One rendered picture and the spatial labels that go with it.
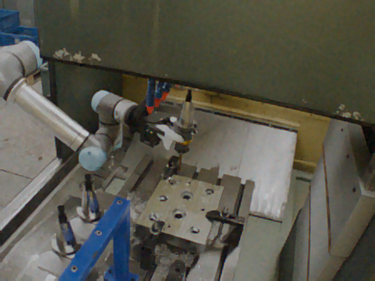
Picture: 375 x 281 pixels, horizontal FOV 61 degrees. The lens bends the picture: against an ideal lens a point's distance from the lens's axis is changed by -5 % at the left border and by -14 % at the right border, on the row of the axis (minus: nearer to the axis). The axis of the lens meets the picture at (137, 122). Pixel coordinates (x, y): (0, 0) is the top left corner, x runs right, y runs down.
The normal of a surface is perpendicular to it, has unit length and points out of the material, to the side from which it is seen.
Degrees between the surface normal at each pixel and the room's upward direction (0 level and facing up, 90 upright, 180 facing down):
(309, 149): 90
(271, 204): 24
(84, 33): 90
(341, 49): 90
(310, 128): 90
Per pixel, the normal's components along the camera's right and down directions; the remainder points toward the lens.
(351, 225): -0.38, 0.46
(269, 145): -0.13, -0.60
